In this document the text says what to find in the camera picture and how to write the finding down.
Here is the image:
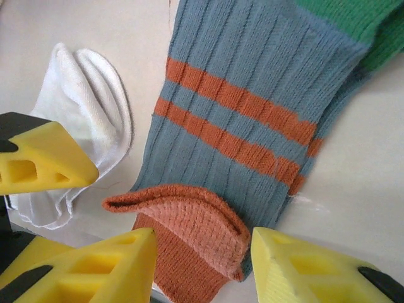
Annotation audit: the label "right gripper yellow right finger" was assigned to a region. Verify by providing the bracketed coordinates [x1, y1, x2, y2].
[250, 226, 404, 303]

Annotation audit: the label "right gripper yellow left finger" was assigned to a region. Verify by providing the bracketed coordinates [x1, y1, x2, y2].
[0, 227, 158, 303]

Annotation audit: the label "white sock black stripes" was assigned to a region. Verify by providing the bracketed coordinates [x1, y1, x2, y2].
[74, 49, 133, 177]
[9, 42, 126, 231]

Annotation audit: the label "blue sock orange stripes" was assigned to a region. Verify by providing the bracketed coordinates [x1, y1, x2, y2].
[102, 0, 398, 303]
[285, 0, 404, 198]

